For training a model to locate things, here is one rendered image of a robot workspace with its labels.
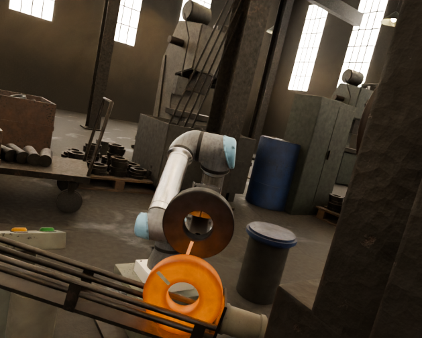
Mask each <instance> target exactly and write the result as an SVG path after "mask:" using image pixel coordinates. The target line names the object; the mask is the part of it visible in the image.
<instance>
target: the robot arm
mask: <svg viewBox="0 0 422 338"><path fill-rule="evenodd" d="M235 153H236V140H235V139H234V138H232V137H227V136H226V135H218V134H214V133H208V132H204V131H199V130H193V131H188V132H186V133H184V134H182V135H180V136H179V137H178V138H176V139H175V140H174V141H173V142H172V144H171V145H170V147H169V149H168V152H167V158H168V160H167V162H166V165H165V167H164V170H163V173H162V175H161V178H160V181H159V183H158V186H157V189H156V192H155V193H154V197H153V199H152V202H151V204H150V207H149V209H148V213H140V214H139V215H138V217H137V219H136V223H135V227H134V233H135V235H136V236H137V237H141V238H143V239H147V240H153V241H155V245H154V249H153V251H152V253H151V255H150V257H149V258H148V262H147V267H148V268H149V269H150V270H152V269H153V267H154V266H155V265H156V264H157V263H159V262H160V261H162V260H163V259H165V258H168V257H170V256H175V255H180V253H178V252H177V251H176V250H174V249H173V248H172V247H171V246H170V244H169V243H168V242H167V240H166V238H165V236H164V232H163V228H162V219H163V215H164V212H165V210H166V208H167V206H168V204H169V202H170V201H171V200H172V198H173V197H174V196H176V195H177V194H178V193H179V192H180V188H181V186H182V182H183V180H184V176H185V173H186V171H187V167H188V166H189V165H190V164H191V163H192V161H196V162H200V163H201V169H202V170H203V177H202V181H201V183H195V182H193V185H192V188H194V187H195V185H196V187H203V188H209V189H211V190H214V191H216V192H218V193H219V194H221V190H222V187H223V181H224V177H225V175H226V174H228V173H229V171H230V169H234V166H235ZM184 222H185V225H186V227H187V229H188V230H189V231H190V232H191V233H194V234H197V235H202V234H205V233H207V232H209V231H210V230H211V228H212V226H213V221H212V219H211V218H210V216H209V215H208V214H206V213H205V212H202V211H193V212H192V213H189V214H188V217H187V218H185V220H184Z"/></svg>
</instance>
